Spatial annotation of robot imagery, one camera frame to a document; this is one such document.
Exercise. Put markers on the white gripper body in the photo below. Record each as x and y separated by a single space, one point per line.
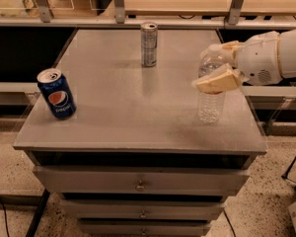
258 60

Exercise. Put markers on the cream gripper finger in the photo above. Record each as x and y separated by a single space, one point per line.
222 79
231 47

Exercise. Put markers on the clear plastic water bottle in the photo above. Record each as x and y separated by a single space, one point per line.
210 105

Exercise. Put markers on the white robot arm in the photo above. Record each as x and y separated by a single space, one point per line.
286 55

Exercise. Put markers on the silver redbull can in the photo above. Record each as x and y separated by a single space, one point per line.
149 39

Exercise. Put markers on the blue pepsi can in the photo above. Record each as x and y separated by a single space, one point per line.
56 92

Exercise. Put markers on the grey drawer cabinet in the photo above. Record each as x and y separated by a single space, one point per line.
131 116

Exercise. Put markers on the middle grey drawer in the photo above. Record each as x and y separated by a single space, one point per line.
142 209

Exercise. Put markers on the grey drawer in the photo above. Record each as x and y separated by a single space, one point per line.
144 228
142 209
141 180

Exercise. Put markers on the top grey drawer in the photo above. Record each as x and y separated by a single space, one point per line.
141 180

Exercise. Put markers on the bottom grey drawer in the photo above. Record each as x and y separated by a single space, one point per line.
144 228

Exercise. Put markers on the right metal rail post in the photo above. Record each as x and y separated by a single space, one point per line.
234 12

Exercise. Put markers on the metal rail post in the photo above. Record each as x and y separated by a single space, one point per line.
119 11
44 12
234 12

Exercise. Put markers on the middle metal rail post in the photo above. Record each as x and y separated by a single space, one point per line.
119 11

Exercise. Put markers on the left metal rail post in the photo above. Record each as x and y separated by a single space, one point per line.
44 12

